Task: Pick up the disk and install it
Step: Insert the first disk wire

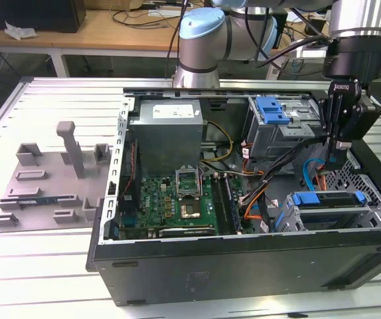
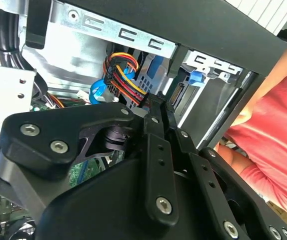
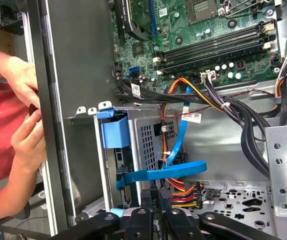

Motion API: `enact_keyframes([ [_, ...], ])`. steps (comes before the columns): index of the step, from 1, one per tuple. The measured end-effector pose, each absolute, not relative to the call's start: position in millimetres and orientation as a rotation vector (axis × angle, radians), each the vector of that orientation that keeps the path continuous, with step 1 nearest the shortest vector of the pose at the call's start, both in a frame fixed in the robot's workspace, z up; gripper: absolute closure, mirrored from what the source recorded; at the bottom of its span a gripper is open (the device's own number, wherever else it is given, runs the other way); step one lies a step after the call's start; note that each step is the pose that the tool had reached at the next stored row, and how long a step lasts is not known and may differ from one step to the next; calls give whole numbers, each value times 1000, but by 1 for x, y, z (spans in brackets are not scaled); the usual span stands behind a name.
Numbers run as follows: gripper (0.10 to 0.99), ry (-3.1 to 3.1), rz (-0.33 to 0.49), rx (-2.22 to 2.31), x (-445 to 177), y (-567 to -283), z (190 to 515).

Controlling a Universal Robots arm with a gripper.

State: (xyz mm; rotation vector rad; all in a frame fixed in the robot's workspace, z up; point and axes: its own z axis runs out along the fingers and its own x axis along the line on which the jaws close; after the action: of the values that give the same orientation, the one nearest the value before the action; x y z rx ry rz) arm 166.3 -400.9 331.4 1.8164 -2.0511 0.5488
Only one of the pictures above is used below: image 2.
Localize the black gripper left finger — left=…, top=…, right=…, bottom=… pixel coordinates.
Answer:
left=0, top=93, right=180, bottom=226

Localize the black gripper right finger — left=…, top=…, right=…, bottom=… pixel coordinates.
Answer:
left=164, top=99, right=287, bottom=240

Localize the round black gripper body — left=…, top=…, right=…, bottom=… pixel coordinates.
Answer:
left=34, top=124, right=222, bottom=240

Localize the multicolour disk power cable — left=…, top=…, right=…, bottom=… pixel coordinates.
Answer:
left=102, top=51, right=151, bottom=107

